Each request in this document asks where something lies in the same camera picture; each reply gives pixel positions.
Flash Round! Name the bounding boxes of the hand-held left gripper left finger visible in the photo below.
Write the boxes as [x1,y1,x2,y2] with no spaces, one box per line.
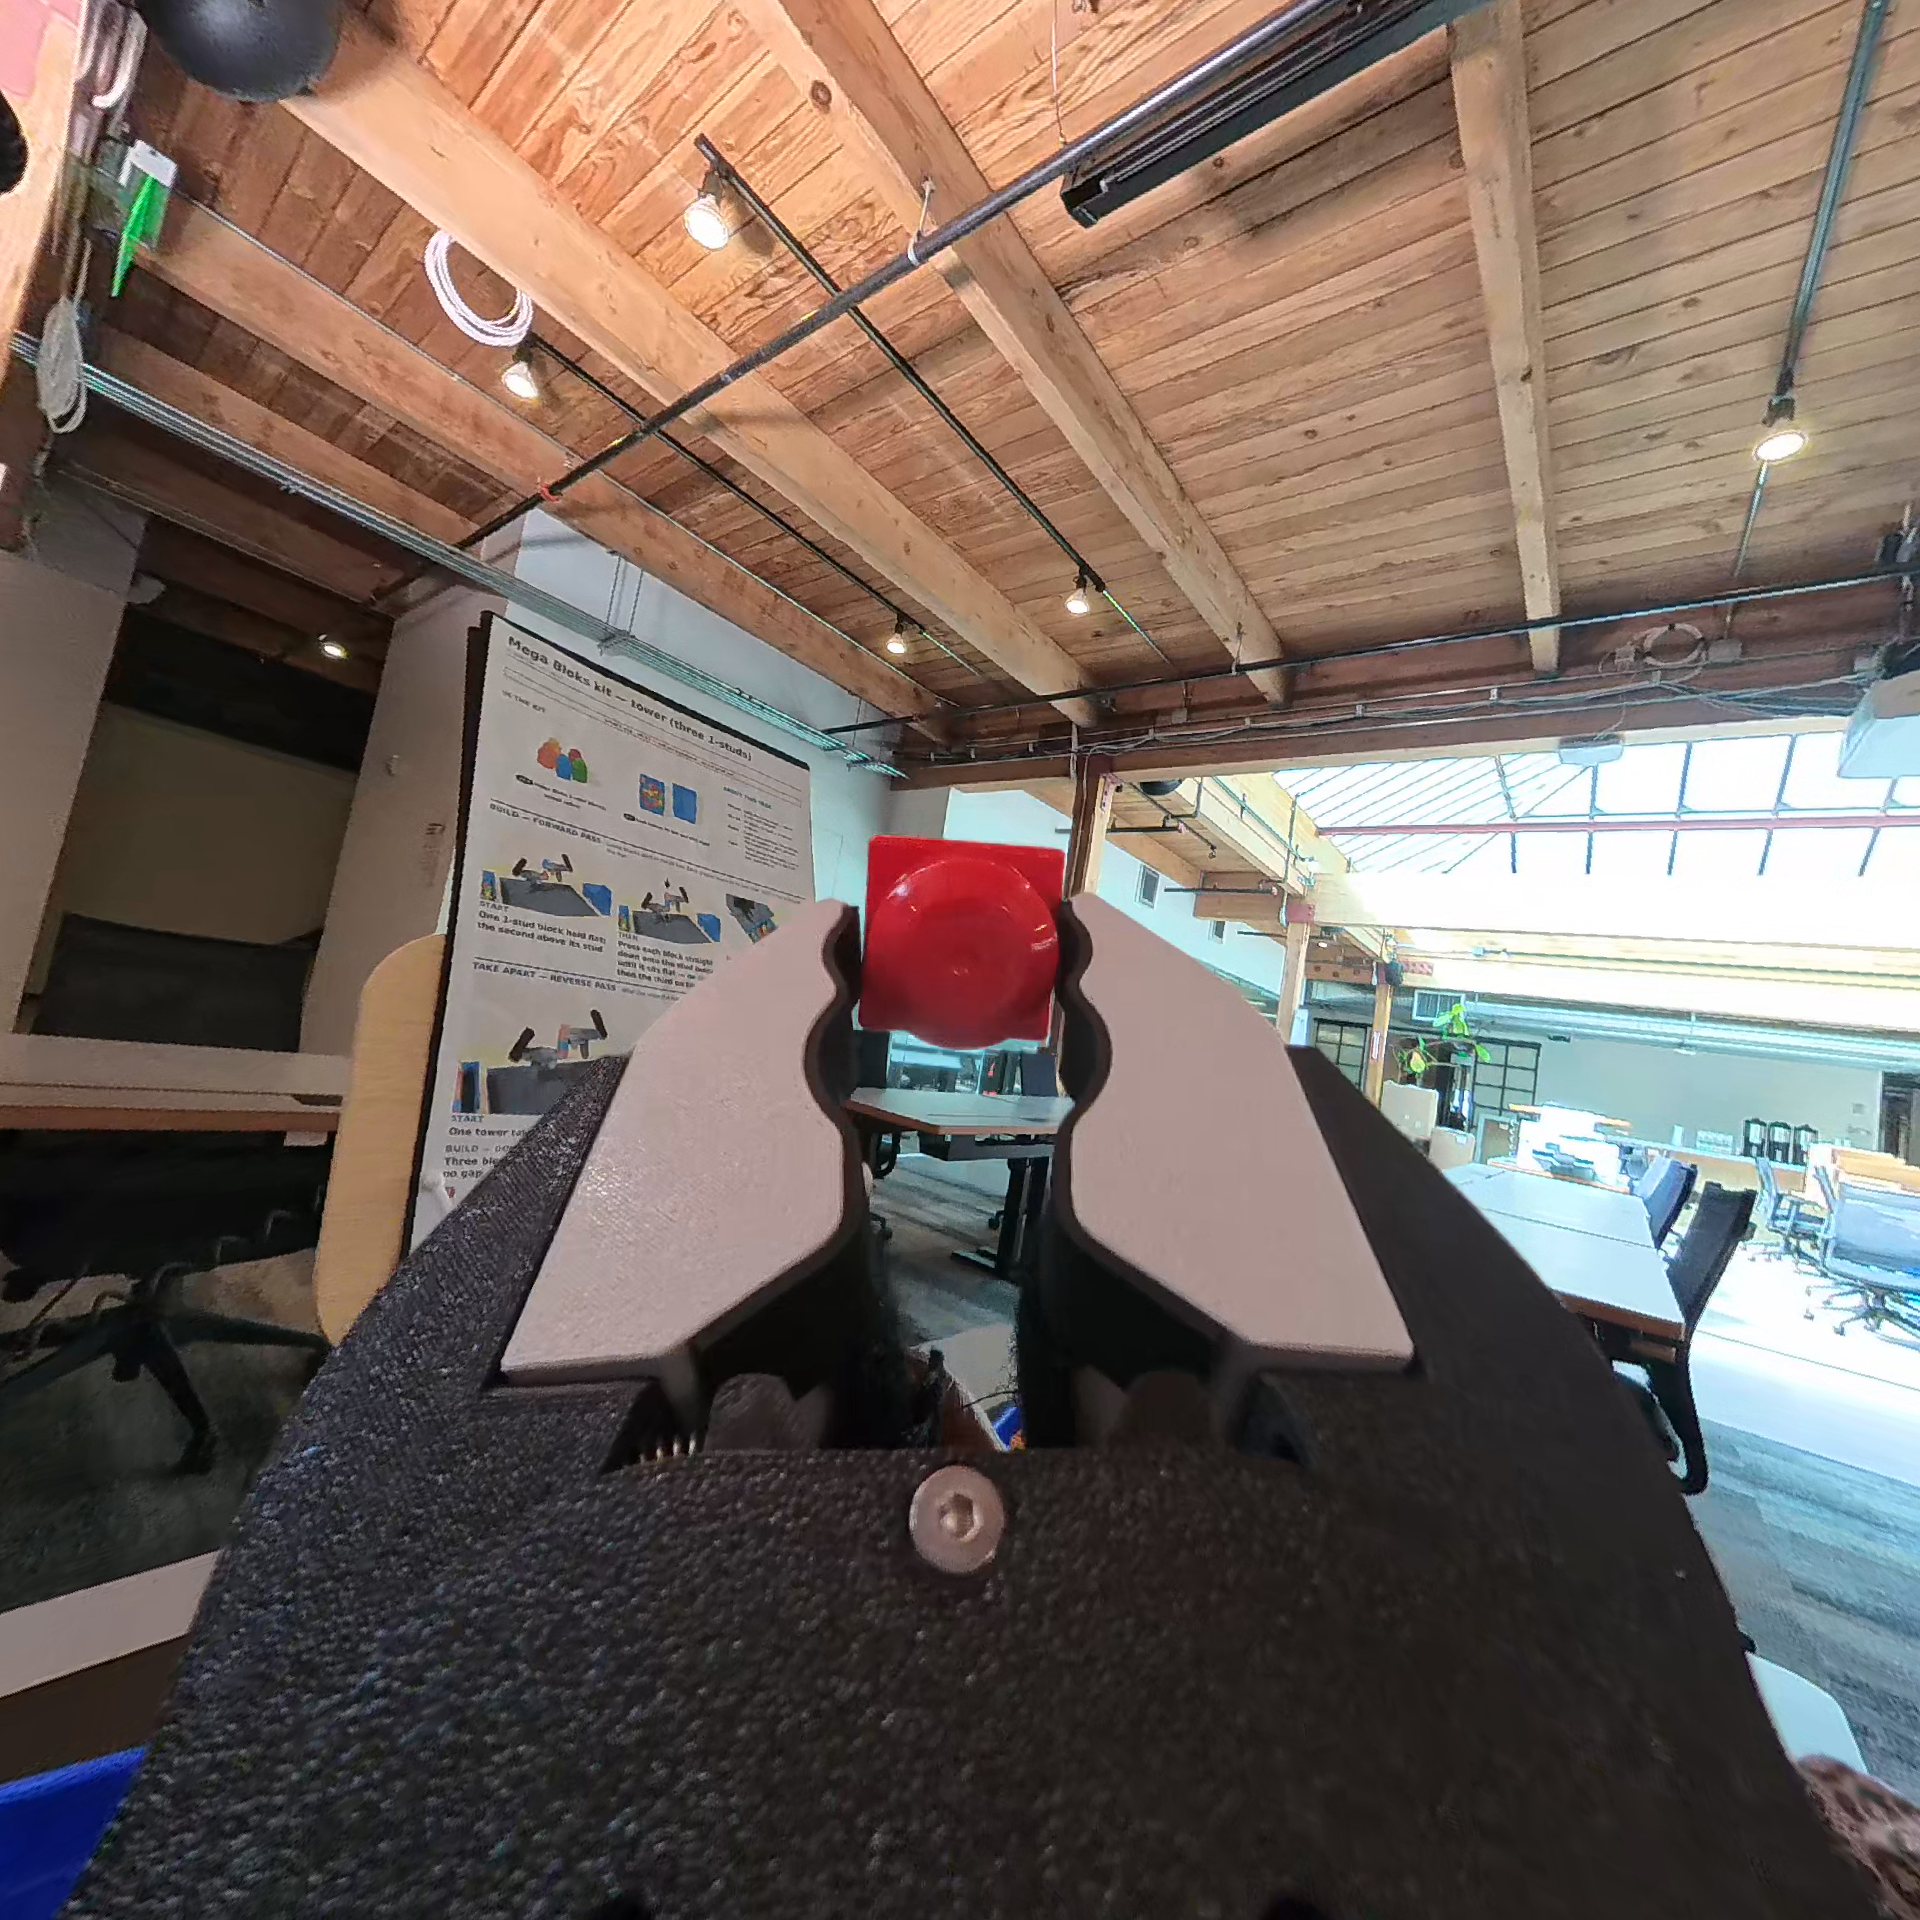
[499,898,875,1386]

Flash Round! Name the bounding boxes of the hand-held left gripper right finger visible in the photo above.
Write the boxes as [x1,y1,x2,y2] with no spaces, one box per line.
[1055,895,1419,1374]

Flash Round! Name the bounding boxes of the red mega block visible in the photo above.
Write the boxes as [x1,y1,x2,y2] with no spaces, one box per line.
[858,835,1069,1053]

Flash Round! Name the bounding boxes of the blue plastic bin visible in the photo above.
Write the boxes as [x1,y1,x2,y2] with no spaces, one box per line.
[0,1743,154,1920]

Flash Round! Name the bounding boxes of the person's right forearm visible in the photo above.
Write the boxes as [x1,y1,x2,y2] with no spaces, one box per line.
[1793,1755,1920,1920]

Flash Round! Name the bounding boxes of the grey office desk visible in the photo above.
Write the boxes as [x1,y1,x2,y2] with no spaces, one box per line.
[0,1032,351,1136]
[1443,1164,1687,1360]
[844,1088,1077,1284]

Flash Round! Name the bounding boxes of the green plant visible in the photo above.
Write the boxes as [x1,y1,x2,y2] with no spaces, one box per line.
[1399,999,1495,1085]

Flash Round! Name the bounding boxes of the instruction poster on stand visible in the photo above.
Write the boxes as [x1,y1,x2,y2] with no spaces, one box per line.
[312,933,450,1350]

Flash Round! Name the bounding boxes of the black office chair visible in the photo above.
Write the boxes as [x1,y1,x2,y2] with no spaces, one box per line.
[0,1135,336,1481]
[1628,1156,1760,1499]

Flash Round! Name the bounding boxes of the white ceiling projector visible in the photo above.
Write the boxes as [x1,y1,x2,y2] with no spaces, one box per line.
[1840,646,1920,780]

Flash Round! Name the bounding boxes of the black round object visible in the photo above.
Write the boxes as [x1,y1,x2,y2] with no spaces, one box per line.
[131,0,351,109]

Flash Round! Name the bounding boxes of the white cable coil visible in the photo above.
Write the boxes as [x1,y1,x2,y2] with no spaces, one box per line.
[424,229,536,346]

